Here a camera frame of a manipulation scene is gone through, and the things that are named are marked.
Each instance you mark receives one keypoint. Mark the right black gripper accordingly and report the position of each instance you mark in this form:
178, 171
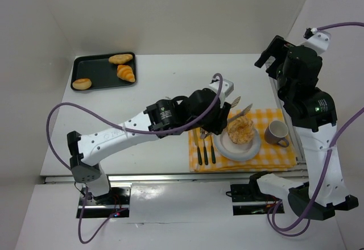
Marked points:
273, 54

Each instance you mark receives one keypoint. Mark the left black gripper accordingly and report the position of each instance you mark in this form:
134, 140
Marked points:
222, 118

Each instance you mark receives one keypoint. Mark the sugared round bread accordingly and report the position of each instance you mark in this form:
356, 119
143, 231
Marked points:
241, 130

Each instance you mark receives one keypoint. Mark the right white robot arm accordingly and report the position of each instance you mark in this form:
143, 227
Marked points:
313, 115

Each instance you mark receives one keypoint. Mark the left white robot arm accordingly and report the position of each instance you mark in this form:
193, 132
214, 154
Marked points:
164, 118

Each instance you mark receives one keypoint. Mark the oval bread roll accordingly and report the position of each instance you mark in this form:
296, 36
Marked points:
120, 59

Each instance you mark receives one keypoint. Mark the white plate blue rim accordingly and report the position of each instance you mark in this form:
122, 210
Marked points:
237, 152

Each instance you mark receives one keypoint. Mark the striped croissant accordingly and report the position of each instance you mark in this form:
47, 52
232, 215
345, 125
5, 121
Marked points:
125, 72

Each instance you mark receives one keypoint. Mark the black baking tray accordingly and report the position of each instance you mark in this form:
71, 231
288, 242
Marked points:
100, 71

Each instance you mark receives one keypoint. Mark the black handled fork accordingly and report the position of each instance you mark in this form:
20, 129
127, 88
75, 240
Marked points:
206, 162

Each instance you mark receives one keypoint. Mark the black handled knife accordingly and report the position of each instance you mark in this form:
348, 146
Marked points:
197, 146

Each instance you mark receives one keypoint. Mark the black handled spoon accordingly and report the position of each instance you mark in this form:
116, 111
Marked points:
212, 150

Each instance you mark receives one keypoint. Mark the front aluminium rail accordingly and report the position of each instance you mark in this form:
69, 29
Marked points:
294, 174

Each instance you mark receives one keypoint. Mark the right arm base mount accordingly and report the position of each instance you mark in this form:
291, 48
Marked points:
247, 198

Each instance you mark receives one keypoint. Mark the small ring bread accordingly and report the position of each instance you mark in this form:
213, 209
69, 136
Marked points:
82, 84

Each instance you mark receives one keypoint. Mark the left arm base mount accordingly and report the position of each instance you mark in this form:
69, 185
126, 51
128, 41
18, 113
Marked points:
117, 204

